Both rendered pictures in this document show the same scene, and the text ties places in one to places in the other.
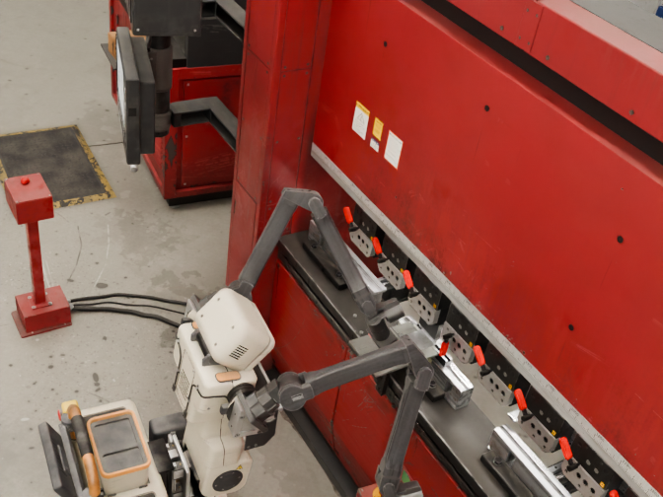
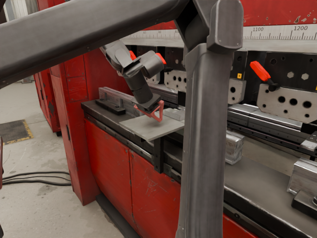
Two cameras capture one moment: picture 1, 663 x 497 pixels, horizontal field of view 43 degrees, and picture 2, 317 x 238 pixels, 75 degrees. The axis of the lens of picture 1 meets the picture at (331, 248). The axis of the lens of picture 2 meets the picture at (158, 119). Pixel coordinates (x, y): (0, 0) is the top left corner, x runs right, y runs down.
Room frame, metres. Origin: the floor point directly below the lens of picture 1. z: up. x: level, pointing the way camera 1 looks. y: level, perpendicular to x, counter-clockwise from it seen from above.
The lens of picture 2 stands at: (1.42, -0.21, 1.30)
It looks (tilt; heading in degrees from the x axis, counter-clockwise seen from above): 22 degrees down; 356
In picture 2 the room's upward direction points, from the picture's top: straight up
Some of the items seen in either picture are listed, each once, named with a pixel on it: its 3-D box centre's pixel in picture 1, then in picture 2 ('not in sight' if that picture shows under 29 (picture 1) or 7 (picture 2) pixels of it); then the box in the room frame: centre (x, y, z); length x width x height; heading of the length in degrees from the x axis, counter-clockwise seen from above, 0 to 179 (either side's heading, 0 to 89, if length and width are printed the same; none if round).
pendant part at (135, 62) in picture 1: (136, 94); not in sight; (2.86, 0.85, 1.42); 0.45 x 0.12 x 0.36; 22
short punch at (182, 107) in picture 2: (430, 325); (187, 100); (2.24, -0.39, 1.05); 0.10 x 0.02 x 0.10; 37
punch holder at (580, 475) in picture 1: (595, 465); not in sight; (1.62, -0.85, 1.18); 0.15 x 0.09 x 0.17; 37
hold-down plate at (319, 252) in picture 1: (326, 263); (109, 106); (2.69, 0.01, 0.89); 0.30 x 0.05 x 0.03; 37
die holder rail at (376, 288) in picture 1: (344, 261); (120, 101); (2.68, -0.06, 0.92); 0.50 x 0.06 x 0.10; 37
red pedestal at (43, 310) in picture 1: (35, 254); not in sight; (2.98, 1.37, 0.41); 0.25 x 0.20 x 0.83; 127
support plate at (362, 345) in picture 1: (393, 348); (161, 122); (2.15, -0.27, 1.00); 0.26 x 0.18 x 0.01; 127
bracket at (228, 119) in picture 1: (209, 127); not in sight; (3.12, 0.60, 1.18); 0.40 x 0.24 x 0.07; 37
